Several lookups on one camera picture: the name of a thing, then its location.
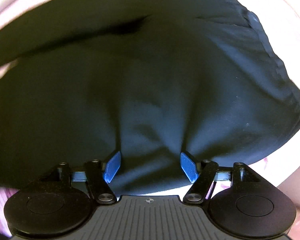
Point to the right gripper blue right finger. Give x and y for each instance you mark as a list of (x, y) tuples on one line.
[(188, 164)]

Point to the black garment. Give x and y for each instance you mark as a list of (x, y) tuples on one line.
[(150, 78)]

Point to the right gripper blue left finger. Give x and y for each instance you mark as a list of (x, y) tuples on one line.
[(111, 166)]

